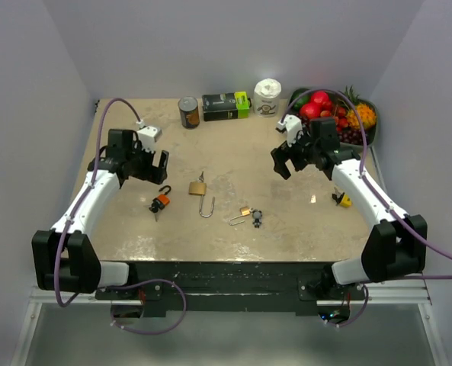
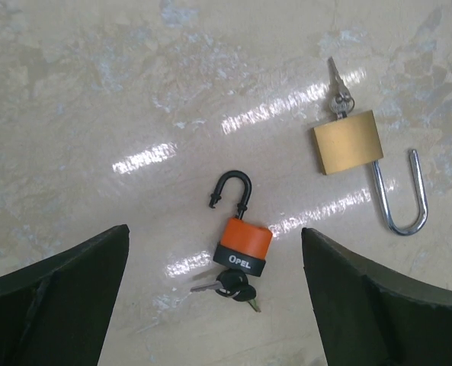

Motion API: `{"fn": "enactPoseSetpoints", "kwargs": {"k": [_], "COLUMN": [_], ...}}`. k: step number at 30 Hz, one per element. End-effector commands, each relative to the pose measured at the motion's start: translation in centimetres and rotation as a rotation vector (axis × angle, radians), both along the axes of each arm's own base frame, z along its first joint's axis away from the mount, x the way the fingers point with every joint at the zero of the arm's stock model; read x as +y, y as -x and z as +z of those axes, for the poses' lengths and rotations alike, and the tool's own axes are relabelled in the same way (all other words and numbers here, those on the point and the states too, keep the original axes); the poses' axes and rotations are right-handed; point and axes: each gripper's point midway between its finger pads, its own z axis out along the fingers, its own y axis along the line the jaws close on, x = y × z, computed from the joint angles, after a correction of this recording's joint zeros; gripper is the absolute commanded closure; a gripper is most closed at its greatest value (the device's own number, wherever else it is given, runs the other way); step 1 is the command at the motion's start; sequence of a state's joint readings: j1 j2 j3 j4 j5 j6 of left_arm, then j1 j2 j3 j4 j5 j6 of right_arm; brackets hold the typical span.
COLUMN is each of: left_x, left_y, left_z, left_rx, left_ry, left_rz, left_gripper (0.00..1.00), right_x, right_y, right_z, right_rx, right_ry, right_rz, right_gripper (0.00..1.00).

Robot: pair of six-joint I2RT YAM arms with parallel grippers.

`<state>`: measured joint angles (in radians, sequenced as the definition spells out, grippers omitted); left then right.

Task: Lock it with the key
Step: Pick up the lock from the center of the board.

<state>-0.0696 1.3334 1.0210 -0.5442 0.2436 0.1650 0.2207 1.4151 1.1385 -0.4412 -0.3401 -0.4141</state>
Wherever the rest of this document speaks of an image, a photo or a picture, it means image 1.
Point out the brown tin can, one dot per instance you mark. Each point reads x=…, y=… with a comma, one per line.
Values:
x=188, y=108

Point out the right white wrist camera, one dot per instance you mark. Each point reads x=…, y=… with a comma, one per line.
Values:
x=292, y=126

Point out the small brass padlock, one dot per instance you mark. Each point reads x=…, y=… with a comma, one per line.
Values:
x=243, y=213

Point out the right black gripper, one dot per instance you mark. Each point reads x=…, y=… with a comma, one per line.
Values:
x=282, y=154

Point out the small pineapple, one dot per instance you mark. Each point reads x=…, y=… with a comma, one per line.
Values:
x=366, y=112

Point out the yellow padlock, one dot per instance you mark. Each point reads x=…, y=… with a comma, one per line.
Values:
x=341, y=199

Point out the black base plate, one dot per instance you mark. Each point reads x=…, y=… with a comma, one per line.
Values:
x=290, y=287

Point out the strawberry pile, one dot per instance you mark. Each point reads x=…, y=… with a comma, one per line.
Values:
x=328, y=109

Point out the panda keychain figure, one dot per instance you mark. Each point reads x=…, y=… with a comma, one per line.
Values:
x=257, y=217

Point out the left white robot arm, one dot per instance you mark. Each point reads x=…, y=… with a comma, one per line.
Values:
x=63, y=255

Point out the white paper roll cup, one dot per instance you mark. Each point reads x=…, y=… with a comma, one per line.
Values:
x=266, y=97

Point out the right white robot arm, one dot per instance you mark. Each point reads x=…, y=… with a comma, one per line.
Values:
x=394, y=247

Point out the red apple upper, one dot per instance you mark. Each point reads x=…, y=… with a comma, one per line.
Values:
x=319, y=98

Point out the red apple lower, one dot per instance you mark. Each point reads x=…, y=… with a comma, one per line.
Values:
x=310, y=110

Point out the orange padlock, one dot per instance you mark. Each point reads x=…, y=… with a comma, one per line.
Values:
x=160, y=202

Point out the dark grape bunch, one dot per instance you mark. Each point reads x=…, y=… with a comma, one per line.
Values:
x=349, y=135

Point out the black and green box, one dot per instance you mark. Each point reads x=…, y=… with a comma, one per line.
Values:
x=226, y=106

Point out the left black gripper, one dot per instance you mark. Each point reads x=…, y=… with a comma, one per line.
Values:
x=157, y=174

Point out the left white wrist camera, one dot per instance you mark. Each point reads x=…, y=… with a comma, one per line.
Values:
x=148, y=135

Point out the large brass padlock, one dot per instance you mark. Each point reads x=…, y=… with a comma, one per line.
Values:
x=199, y=188

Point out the green lime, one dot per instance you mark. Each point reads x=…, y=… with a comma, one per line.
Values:
x=299, y=102

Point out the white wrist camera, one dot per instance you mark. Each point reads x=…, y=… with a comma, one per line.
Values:
x=148, y=135
x=292, y=126

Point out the red apple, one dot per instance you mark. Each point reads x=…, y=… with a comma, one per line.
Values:
x=319, y=98
x=310, y=110

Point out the grey fruit tray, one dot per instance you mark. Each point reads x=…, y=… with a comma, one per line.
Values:
x=336, y=98

